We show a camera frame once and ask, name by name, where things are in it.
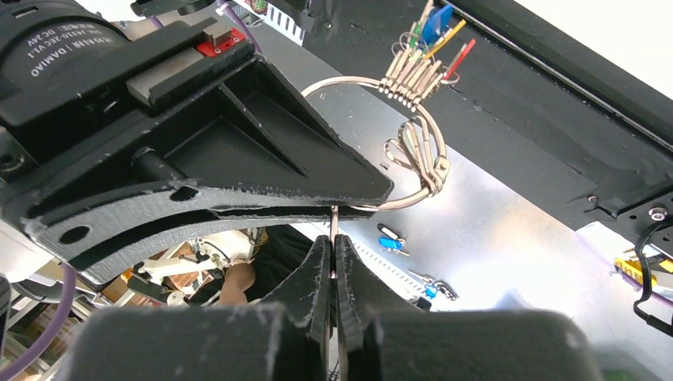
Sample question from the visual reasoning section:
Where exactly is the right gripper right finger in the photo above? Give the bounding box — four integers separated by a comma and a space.
333, 235, 603, 380

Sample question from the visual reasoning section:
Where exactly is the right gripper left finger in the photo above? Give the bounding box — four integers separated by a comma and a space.
56, 235, 332, 380

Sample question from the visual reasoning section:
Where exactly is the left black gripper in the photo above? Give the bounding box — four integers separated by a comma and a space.
1, 1, 255, 174

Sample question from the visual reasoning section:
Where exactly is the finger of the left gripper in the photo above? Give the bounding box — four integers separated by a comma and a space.
21, 58, 392, 221
33, 187, 379, 284

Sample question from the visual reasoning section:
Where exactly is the large metal keyring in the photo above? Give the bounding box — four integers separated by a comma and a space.
301, 48, 450, 212

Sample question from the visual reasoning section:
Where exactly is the blue capped key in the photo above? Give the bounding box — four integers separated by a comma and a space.
420, 5, 453, 46

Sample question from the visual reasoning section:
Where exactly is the black fob key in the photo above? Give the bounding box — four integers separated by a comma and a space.
329, 206, 339, 279

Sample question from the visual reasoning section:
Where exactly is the green tag key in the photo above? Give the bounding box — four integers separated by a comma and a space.
407, 20, 424, 48

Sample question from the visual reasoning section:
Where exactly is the red capped key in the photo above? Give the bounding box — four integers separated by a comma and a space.
444, 39, 476, 81

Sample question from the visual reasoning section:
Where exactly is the left white cable duct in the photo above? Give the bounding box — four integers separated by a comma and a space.
264, 2, 305, 46

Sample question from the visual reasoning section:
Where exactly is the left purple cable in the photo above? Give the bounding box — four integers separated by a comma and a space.
0, 263, 79, 381

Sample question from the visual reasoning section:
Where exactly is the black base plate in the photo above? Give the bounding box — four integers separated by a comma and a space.
294, 0, 673, 233

